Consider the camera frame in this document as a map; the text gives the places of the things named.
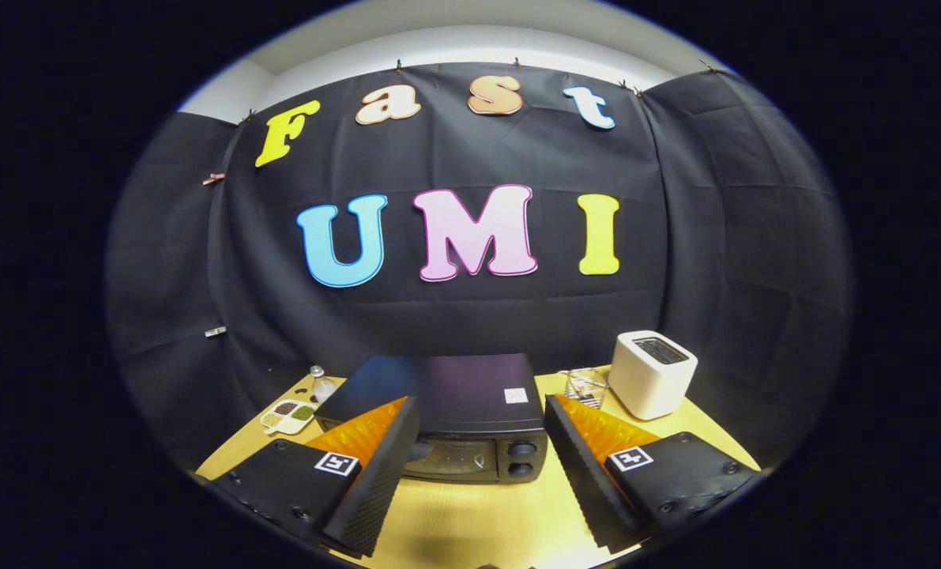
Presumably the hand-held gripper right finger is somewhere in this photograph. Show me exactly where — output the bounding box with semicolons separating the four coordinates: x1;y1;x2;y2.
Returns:
544;394;759;554

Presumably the black toaster oven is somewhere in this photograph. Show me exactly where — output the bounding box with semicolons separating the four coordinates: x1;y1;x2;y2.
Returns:
314;352;550;484

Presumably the white bread toaster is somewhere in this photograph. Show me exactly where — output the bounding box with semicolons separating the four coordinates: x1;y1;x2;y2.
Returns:
608;330;698;421

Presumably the white divided snack plate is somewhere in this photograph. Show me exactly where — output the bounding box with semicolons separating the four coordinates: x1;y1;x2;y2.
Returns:
260;399;317;436

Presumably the metal wire holder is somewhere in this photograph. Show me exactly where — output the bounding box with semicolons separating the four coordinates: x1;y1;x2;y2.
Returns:
559;367;609;410

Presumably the black backdrop cloth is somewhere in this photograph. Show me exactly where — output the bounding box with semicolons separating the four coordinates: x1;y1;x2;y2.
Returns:
107;62;854;475

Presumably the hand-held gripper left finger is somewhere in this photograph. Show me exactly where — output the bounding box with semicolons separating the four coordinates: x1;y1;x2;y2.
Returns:
213;395;421;559

